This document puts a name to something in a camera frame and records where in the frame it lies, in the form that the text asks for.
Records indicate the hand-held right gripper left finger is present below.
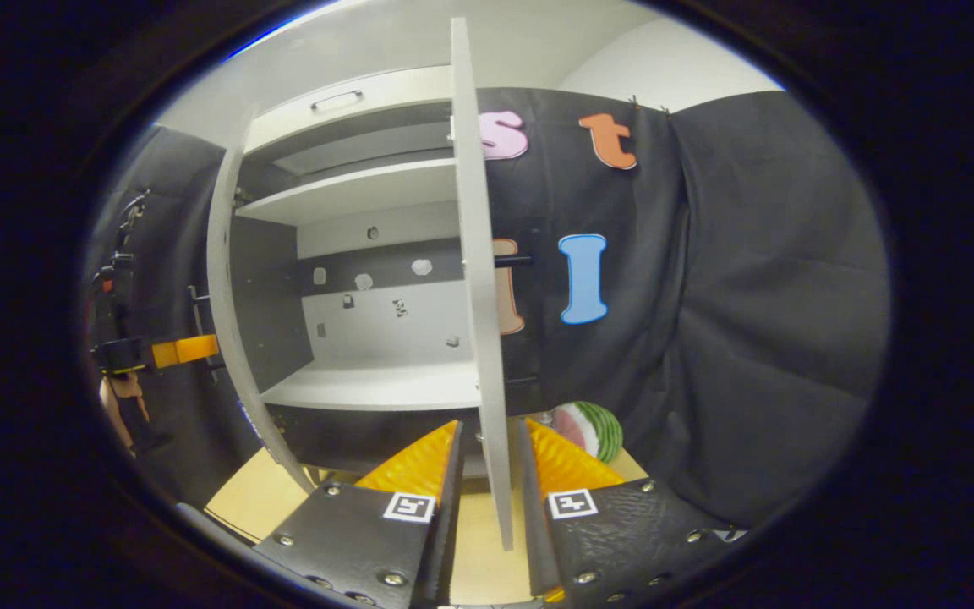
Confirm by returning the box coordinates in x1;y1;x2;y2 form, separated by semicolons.
252;419;464;609

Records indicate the black backdrop cloth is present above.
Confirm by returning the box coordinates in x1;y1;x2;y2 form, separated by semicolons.
477;85;892;529
85;125;238;508

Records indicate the watermelon slice toy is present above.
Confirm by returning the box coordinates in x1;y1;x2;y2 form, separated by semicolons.
550;401;625;464

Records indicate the grey double-door shoe cabinet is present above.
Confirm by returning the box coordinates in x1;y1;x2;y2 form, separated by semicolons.
229;66;539;487

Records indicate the black flap handle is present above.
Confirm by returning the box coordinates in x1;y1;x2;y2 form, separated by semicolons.
311;89;364;112

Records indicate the grey cabinet top flap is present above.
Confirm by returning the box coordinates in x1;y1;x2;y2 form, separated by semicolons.
243;66;454;157

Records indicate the grey cabinet door camera sticker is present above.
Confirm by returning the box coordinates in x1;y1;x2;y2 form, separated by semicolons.
205;114;316;496

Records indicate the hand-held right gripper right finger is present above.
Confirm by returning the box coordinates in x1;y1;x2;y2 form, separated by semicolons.
517;416;746;603

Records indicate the black door handle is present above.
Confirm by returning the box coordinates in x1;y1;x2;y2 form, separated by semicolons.
494;252;539;392
187;285;226;373

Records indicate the white cabinet shelf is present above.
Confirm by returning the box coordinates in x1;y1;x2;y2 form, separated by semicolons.
236;157;458;227
260;359;481;413

